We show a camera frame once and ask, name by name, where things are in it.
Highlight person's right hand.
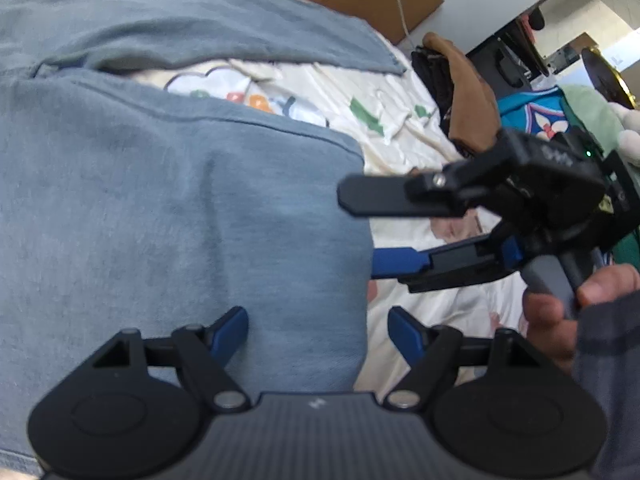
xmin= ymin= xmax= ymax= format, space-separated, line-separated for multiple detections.
xmin=523 ymin=264 xmax=639 ymax=373

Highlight black garment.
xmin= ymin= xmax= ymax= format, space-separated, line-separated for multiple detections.
xmin=411 ymin=47 xmax=473 ymax=158

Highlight white cable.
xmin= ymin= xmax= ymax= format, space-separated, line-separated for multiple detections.
xmin=374 ymin=0 xmax=417 ymax=49

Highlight blue denim pants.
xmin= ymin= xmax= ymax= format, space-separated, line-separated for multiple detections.
xmin=1 ymin=0 xmax=404 ymax=474

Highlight right forearm dark sleeve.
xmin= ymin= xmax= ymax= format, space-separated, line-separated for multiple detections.
xmin=573 ymin=292 xmax=640 ymax=479

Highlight brown garment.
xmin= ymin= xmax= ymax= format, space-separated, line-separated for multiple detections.
xmin=423 ymin=32 xmax=501 ymax=155

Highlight teal patterned cloth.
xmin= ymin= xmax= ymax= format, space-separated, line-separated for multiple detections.
xmin=497 ymin=87 xmax=570 ymax=140

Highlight cream patterned bed sheet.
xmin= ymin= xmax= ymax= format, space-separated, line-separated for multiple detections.
xmin=98 ymin=0 xmax=532 ymax=396

